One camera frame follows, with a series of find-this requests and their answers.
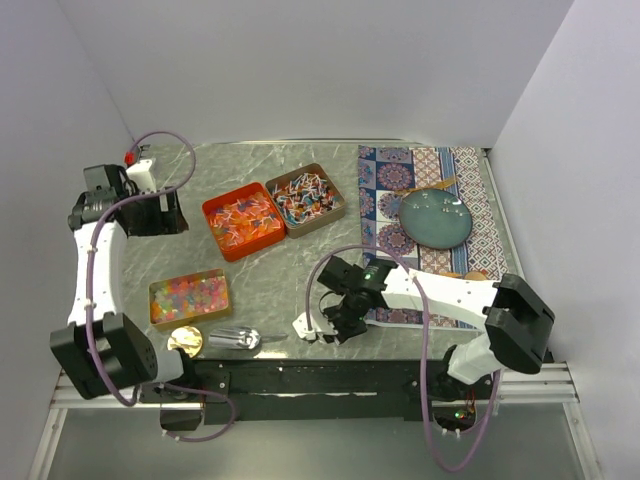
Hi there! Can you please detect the beige tin of small lollipops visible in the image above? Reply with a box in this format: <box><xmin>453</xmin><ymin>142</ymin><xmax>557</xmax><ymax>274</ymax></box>
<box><xmin>265</xmin><ymin>163</ymin><xmax>346</xmax><ymax>238</ymax></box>

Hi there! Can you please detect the copper cup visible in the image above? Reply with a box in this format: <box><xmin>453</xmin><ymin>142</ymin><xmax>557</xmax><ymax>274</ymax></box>
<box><xmin>464</xmin><ymin>271</ymin><xmax>488</xmax><ymax>281</ymax></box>

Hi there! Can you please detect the gold jar lid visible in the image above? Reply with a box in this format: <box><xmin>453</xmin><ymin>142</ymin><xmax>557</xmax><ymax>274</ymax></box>
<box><xmin>166</xmin><ymin>326</ymin><xmax>204</xmax><ymax>358</ymax></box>

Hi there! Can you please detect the patterned blue placemat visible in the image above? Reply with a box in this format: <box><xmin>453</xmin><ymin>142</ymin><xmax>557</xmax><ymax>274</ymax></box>
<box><xmin>357</xmin><ymin>144</ymin><xmax>516</xmax><ymax>331</ymax></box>

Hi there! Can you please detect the silver metal scoop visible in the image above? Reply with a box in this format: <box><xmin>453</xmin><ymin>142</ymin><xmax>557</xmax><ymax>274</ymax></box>
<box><xmin>208</xmin><ymin>326</ymin><xmax>288</xmax><ymax>350</ymax></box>

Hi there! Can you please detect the orange tin of lollipops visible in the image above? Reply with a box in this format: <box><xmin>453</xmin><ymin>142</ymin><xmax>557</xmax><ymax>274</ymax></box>
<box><xmin>201</xmin><ymin>182</ymin><xmax>286</xmax><ymax>262</ymax></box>

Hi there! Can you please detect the gold tin of star candies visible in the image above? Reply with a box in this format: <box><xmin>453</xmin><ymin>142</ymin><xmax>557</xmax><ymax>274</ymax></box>
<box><xmin>148</xmin><ymin>269</ymin><xmax>233</xmax><ymax>331</ymax></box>

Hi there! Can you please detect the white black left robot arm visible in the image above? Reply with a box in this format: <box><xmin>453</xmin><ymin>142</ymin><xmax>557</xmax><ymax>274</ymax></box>
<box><xmin>50</xmin><ymin>159</ymin><xmax>199</xmax><ymax>402</ymax></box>

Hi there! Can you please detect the teal ceramic plate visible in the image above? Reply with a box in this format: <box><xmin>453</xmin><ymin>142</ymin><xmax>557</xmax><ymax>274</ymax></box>
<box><xmin>398</xmin><ymin>189</ymin><xmax>473</xmax><ymax>250</ymax></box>

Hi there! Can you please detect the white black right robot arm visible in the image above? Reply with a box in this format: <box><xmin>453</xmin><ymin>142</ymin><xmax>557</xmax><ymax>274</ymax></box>
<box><xmin>318</xmin><ymin>256</ymin><xmax>555</xmax><ymax>401</ymax></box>

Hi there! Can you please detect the black aluminium mounting rail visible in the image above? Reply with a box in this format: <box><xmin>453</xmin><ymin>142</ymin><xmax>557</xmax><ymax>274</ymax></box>
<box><xmin>49</xmin><ymin>357</ymin><xmax>581</xmax><ymax>436</ymax></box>

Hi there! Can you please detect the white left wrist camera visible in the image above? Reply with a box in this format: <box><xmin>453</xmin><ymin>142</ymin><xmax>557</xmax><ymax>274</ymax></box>
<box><xmin>126</xmin><ymin>158</ymin><xmax>157</xmax><ymax>194</ymax></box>

